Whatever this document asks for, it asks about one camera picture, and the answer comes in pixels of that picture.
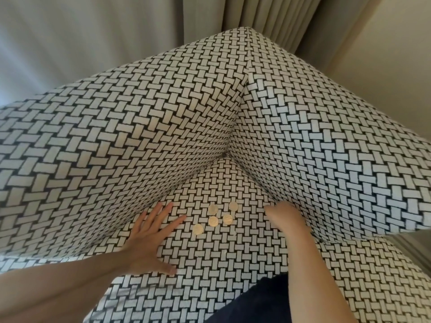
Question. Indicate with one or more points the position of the person's left hand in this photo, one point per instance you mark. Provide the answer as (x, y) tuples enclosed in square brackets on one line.
[(144, 245)]

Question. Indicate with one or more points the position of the person's right hand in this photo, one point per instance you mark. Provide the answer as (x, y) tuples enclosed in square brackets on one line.
[(286, 216)]

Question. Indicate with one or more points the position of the black white woven-pattern sofa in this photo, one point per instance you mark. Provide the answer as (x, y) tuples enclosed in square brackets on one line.
[(134, 131)]

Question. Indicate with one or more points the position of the person's left forearm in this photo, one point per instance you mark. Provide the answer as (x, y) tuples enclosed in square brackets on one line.
[(60, 289)]

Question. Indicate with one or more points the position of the person's right forearm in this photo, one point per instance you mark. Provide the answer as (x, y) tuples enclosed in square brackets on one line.
[(313, 282)]

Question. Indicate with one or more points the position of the sheer white curtain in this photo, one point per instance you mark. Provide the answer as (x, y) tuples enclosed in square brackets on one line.
[(67, 40)]

